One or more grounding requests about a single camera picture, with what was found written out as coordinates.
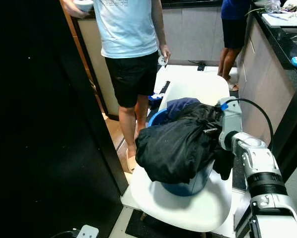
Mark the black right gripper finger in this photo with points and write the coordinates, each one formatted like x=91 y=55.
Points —
x=224 y=163

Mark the black clothes bundle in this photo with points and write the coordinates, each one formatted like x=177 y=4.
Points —
x=176 y=148

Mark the white handheld controller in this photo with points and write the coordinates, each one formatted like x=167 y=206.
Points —
x=162 y=60

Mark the white bowl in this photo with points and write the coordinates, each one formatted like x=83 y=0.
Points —
x=84 y=5

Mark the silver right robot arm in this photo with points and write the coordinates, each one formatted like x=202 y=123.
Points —
x=260 y=158

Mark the navy blue garment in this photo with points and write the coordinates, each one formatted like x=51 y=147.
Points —
x=181 y=105

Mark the large blue plastic basin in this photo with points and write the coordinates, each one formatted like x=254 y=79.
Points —
x=188 y=189

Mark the white plastic chair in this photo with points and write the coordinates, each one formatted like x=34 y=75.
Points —
x=188 y=208

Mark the black floor plug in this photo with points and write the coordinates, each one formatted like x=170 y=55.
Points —
x=201 y=66

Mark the black floor mat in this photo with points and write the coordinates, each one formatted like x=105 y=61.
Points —
x=161 y=89

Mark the blue and white floor item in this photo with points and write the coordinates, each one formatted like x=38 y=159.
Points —
x=154 y=98

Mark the black-topped kitchen counter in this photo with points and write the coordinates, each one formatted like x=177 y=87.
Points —
x=267 y=74

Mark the beige sandal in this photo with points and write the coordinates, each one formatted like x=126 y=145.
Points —
x=131 y=163

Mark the person in navy shirt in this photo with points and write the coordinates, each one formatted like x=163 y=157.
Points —
x=234 y=27

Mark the person in light blue t-shirt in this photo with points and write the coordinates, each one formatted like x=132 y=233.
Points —
x=128 y=32

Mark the white cutting board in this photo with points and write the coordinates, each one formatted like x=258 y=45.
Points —
x=285 y=20

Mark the black door panel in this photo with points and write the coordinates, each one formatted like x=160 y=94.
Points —
x=44 y=124

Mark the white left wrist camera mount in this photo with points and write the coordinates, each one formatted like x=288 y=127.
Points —
x=88 y=232

